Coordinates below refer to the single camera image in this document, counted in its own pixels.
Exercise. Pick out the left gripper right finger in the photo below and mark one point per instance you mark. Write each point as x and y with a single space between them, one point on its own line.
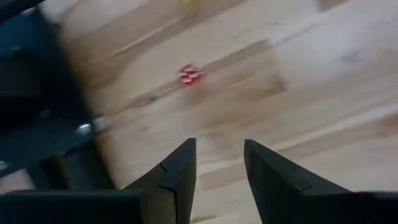
280 193

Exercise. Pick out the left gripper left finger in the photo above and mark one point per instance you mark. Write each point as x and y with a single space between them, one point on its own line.
174 193

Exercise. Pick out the red translucent die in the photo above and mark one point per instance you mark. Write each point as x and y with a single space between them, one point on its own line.
189 74

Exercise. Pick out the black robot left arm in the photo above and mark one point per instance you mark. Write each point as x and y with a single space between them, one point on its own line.
31 62

